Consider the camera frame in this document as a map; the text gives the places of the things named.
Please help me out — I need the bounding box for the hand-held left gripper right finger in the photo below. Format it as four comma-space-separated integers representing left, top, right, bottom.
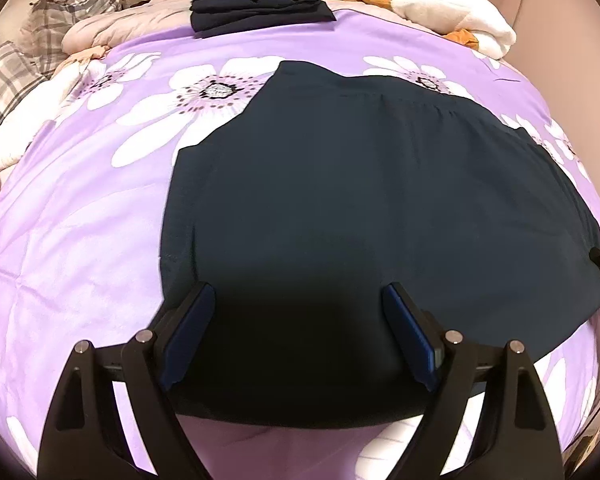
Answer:
382, 282, 566, 480

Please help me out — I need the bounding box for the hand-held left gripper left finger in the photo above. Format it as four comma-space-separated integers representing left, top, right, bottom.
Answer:
36, 282, 216, 480

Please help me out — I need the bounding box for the dark teal large garment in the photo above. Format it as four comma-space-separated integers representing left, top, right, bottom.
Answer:
160, 60, 600, 431

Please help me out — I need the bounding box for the purple floral bed sheet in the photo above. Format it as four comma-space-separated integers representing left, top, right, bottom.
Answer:
0, 2, 600, 480

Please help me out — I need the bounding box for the white and orange plush toy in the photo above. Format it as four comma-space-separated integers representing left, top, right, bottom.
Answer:
320, 0, 517, 58

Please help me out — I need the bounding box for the small plaid pillow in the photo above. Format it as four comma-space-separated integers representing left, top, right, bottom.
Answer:
0, 42, 51, 146

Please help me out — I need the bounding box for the pink quilt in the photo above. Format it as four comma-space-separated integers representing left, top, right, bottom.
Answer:
62, 0, 196, 56

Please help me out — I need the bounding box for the large plaid pillow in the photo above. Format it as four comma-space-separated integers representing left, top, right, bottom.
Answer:
20, 0, 131, 76

